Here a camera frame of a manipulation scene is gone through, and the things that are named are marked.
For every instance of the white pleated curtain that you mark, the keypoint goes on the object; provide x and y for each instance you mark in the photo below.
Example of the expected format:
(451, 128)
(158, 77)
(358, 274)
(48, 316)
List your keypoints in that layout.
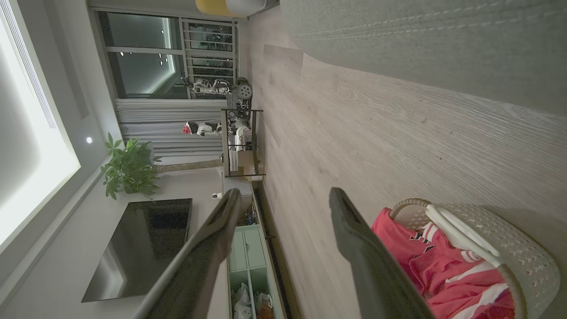
(155, 128)

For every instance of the white round seat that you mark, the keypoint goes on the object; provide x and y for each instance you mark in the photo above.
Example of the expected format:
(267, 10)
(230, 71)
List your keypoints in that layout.
(248, 5)

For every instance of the green leafy potted plant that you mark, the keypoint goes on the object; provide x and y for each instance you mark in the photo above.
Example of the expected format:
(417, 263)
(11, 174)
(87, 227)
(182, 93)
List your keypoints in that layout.
(130, 168)

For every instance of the white plastic bag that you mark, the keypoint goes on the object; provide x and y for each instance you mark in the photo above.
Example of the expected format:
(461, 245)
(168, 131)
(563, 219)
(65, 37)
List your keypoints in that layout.
(242, 303)
(265, 303)

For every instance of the yellow round seat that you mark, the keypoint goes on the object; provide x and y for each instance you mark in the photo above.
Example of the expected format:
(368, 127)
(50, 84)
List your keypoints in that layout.
(212, 6)

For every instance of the speckled stone ledge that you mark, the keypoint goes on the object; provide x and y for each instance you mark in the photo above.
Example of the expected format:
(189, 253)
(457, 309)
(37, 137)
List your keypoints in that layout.
(190, 165)

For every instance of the mint green low cabinet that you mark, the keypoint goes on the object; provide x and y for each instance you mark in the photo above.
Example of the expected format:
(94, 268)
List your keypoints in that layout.
(248, 252)

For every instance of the white humanoid robot red head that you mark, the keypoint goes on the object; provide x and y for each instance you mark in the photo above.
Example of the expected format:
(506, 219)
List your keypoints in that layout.
(203, 129)

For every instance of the black metal frame rack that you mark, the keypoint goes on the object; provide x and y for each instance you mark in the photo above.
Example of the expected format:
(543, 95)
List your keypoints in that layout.
(227, 141)

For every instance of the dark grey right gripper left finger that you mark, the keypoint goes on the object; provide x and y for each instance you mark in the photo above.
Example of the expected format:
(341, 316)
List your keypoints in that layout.
(195, 270)

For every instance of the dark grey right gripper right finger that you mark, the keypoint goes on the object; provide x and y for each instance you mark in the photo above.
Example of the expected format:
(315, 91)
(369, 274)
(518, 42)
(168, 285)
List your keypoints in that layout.
(376, 274)

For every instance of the grey fabric sofa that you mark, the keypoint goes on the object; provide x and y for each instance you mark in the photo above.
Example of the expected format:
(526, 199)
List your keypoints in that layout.
(443, 44)

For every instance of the red and white clothes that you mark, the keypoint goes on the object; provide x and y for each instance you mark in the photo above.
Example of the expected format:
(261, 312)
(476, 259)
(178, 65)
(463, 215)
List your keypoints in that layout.
(443, 270)

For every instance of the black flat screen television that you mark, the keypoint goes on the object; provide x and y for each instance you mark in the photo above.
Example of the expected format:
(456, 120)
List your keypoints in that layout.
(141, 248)

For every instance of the white laundry basket brown rim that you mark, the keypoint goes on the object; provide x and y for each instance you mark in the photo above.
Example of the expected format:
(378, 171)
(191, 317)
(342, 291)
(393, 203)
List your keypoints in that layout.
(522, 257)

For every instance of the large glass window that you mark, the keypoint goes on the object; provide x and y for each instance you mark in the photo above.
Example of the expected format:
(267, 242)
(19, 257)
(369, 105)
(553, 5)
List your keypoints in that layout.
(141, 66)

